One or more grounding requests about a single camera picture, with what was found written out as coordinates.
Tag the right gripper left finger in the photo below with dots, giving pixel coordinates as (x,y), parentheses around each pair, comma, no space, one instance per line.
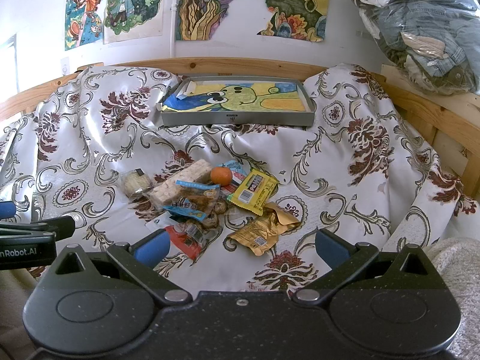
(137,261)

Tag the grey blanket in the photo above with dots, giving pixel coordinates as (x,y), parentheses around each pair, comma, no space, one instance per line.
(459,292)

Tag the yellow snack packet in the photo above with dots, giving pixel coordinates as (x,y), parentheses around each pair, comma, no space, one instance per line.
(252,194)

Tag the grey tray with painting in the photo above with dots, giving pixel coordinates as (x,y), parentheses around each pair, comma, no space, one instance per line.
(237,100)

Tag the bag of clothes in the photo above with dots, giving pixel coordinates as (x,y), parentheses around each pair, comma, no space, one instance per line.
(434,42)

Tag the white wall pipe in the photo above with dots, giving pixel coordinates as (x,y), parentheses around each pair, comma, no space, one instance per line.
(172,31)

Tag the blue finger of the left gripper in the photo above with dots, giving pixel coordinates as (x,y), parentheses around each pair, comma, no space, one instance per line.
(7,210)

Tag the landscape flower painting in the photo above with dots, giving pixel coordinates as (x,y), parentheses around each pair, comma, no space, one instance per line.
(303,20)

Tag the orange tangerine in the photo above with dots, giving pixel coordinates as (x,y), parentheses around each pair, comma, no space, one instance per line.
(221,175)

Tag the wooden bed frame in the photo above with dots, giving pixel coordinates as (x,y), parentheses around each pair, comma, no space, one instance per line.
(427,116)

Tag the gold snack bag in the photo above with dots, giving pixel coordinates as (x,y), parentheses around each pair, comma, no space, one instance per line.
(261,234)

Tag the red black snack packet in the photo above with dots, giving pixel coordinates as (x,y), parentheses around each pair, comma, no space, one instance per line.
(191,236)

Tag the anime girl poster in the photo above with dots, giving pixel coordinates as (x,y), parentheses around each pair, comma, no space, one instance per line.
(83,22)

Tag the blond child poster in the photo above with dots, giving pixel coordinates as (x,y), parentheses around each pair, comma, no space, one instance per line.
(132,19)

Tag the blue clear snack bag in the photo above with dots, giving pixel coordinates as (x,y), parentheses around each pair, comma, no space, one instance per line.
(196,200)

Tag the floral white bedsheet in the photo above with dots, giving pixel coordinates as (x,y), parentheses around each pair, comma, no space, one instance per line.
(360,171)

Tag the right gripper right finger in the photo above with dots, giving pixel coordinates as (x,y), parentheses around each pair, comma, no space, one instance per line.
(346,262)

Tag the white rice cracker pack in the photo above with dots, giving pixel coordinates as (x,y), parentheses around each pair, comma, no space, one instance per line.
(165,192)

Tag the light blue snack packet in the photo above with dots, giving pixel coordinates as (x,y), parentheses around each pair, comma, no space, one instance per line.
(238,176)

